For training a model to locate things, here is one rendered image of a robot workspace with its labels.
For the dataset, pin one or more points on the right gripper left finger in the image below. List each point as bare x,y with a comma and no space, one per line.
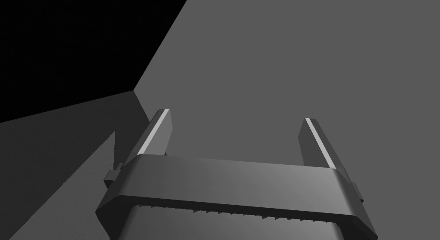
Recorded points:
157,134

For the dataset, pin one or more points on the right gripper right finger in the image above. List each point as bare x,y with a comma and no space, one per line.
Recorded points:
316,143

